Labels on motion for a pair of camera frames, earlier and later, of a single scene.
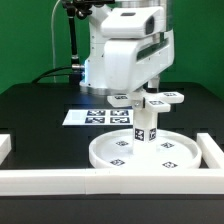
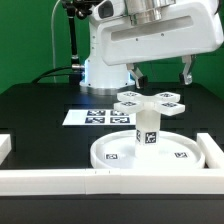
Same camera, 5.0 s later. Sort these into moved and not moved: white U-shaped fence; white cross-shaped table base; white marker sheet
Moved: white cross-shaped table base
Not moved: white marker sheet; white U-shaped fence
